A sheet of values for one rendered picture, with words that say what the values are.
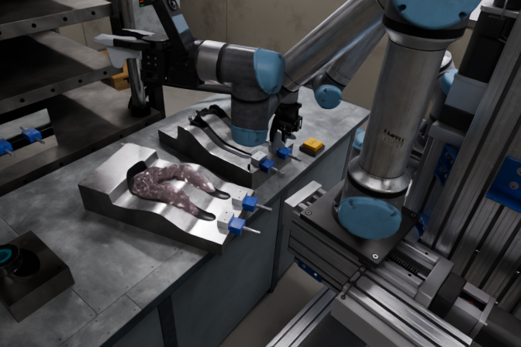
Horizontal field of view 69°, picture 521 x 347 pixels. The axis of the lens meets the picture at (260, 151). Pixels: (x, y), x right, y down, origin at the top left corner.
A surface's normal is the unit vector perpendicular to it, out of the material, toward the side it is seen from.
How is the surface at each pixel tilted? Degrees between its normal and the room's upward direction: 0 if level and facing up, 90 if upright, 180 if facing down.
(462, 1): 82
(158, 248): 0
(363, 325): 90
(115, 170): 0
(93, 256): 0
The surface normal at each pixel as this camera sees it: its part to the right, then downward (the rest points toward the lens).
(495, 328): -0.45, -0.30
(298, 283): 0.05, -0.81
